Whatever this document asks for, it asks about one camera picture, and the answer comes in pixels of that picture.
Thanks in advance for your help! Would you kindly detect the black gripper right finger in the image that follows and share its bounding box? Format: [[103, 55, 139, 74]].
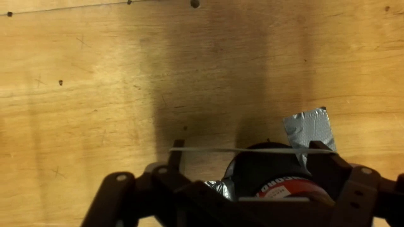
[[235, 141, 404, 227]]

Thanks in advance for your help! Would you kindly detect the dark cup with red label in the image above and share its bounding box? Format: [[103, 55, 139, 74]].
[[222, 142, 328, 200]]

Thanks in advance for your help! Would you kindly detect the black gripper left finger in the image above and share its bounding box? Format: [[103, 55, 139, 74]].
[[81, 139, 236, 227]]

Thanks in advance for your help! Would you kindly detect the grey duct tape strip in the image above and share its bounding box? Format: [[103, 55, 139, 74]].
[[205, 177, 235, 200], [282, 105, 339, 167]]

